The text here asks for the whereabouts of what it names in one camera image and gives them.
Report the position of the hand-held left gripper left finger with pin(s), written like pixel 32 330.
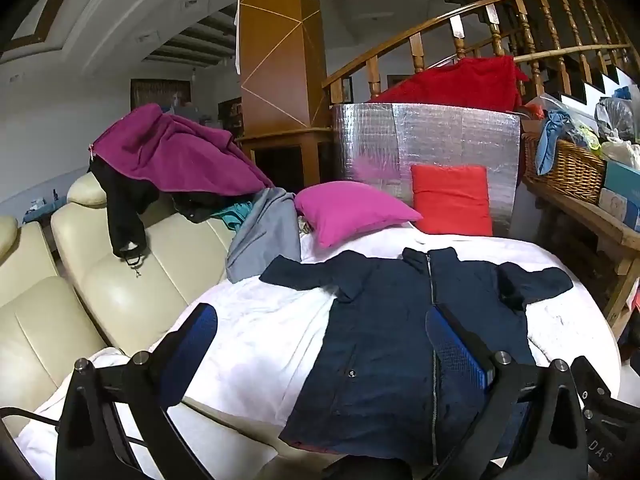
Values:
pixel 192 345

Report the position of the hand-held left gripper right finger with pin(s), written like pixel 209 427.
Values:
pixel 452 347

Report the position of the navy blue zip jacket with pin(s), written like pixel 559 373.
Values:
pixel 380 340

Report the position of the white fleece blanket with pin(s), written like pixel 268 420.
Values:
pixel 260 340

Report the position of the cream leather sofa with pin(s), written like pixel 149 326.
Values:
pixel 125 300

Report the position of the grey garment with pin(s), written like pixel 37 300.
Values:
pixel 265 240

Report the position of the teal garment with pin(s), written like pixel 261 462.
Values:
pixel 235 215

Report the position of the red pillow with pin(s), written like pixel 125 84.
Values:
pixel 450 200

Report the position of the black garment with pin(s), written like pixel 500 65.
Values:
pixel 125 200

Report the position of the magenta pillow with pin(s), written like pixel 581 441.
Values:
pixel 350 210

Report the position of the wooden side table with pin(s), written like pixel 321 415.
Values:
pixel 575 212

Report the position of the magenta fleece garment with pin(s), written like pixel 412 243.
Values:
pixel 165 155

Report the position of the silver foil insulation board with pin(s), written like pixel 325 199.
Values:
pixel 450 135

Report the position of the wicker basket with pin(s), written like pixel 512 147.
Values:
pixel 570 170

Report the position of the white and blue box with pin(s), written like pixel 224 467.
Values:
pixel 617 207

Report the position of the light blue cloth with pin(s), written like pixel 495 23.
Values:
pixel 547 150

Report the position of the yellow green plastic bag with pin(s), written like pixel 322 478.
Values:
pixel 590 140

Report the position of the beige plastic bag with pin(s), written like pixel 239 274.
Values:
pixel 620 152

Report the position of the red cloth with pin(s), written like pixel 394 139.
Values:
pixel 460 85

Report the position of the grey plastic bag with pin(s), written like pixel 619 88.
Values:
pixel 615 117

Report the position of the wooden column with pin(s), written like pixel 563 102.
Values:
pixel 275 60

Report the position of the black and white staircase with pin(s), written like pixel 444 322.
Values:
pixel 595 80

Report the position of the wooden stair railing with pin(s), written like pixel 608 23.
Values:
pixel 500 2

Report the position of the dark framed wall picture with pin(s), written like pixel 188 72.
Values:
pixel 150 92

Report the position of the small wall frame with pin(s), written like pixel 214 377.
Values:
pixel 347 90

